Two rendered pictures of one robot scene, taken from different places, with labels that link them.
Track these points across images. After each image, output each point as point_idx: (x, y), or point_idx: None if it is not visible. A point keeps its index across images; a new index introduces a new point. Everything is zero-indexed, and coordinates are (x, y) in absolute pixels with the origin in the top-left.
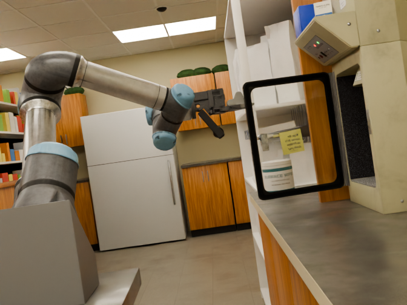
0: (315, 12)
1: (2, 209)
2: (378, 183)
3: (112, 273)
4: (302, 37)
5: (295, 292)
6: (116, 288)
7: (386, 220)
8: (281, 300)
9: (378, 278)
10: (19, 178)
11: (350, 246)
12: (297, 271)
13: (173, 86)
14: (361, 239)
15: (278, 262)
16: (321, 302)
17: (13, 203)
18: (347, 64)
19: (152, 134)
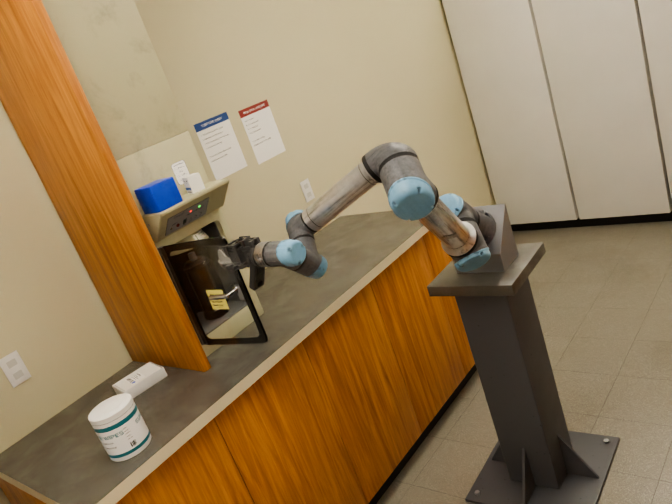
0: (201, 179)
1: (489, 205)
2: (254, 295)
3: (443, 284)
4: (188, 203)
5: (325, 360)
6: (452, 266)
7: (281, 302)
8: (268, 468)
9: (374, 252)
10: (469, 223)
11: (340, 277)
12: (366, 284)
13: (302, 210)
14: (327, 282)
15: (264, 419)
16: (394, 257)
17: (481, 236)
18: (195, 227)
19: (322, 258)
